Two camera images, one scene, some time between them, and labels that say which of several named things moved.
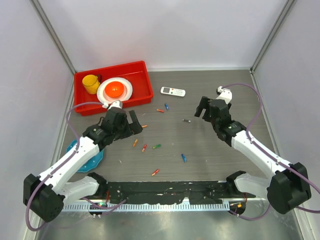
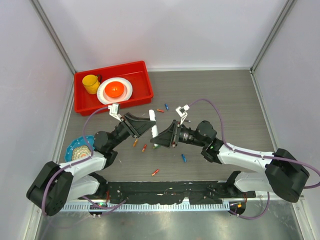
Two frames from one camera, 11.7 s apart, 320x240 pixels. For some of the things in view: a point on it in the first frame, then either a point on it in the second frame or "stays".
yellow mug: (91, 83) stays
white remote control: (172, 91) -> (154, 129)
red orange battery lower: (155, 172) stays
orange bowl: (114, 89) stays
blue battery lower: (183, 158) stays
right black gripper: (203, 105) -> (165, 137)
